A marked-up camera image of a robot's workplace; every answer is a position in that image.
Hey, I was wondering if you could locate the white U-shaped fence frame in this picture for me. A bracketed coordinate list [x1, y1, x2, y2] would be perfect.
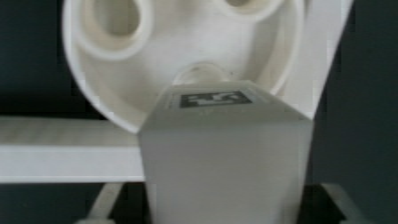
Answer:
[0, 0, 353, 184]

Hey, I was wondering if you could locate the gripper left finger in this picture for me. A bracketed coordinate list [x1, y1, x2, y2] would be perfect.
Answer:
[73, 183, 147, 224]

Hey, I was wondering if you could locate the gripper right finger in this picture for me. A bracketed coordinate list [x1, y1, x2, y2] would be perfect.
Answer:
[304, 183, 375, 224]

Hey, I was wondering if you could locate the white stool leg with tag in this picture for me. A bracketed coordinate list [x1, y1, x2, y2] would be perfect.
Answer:
[138, 64, 313, 224]

